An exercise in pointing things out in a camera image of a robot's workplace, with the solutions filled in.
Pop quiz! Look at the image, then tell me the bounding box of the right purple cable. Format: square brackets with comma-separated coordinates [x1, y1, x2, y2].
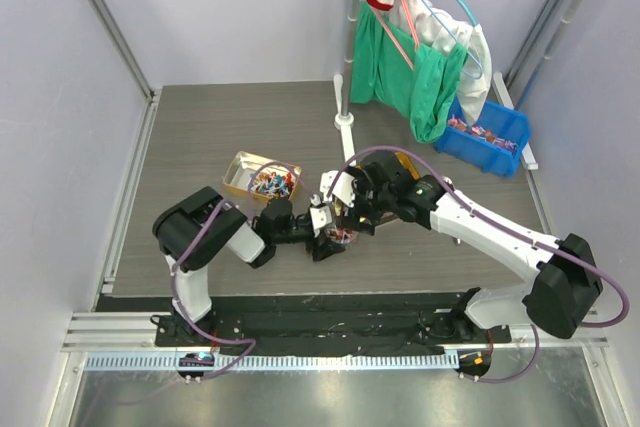
[327, 145, 629, 383]

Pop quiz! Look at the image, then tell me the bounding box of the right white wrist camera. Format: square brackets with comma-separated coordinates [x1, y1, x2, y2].
[319, 170, 356, 207]

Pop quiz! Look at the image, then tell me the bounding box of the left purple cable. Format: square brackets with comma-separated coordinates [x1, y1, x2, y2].
[169, 160, 321, 381]

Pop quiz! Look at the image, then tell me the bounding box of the green cloth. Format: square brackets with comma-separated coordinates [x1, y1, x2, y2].
[351, 2, 468, 143]

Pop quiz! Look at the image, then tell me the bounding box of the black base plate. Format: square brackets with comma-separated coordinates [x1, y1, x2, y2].
[150, 293, 512, 357]

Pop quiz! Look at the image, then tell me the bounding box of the white clothes rack stand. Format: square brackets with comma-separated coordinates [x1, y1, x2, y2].
[333, 0, 515, 159]

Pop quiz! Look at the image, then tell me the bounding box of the blue plastic bin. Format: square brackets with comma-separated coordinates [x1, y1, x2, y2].
[434, 99, 531, 178]

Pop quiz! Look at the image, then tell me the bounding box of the white slotted cable duct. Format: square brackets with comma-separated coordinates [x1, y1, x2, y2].
[85, 350, 459, 372]

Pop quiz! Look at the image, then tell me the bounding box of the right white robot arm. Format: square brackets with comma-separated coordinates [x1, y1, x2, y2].
[321, 151, 603, 342]

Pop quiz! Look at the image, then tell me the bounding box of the purple cable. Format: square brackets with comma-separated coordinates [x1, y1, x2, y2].
[327, 145, 629, 383]
[169, 160, 321, 381]

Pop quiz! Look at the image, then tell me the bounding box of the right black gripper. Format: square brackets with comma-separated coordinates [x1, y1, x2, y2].
[336, 165, 395, 235]

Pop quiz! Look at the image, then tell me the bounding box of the white cloth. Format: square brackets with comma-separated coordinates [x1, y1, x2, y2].
[394, 0, 493, 124]

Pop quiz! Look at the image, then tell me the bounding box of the gold tin of gummy candies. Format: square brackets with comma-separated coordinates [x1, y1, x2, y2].
[369, 151, 419, 226]

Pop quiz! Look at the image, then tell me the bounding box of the clear glass jar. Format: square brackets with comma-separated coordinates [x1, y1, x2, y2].
[325, 226, 358, 247]

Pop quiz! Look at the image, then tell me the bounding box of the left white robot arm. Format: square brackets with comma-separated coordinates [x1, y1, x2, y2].
[152, 186, 345, 346]

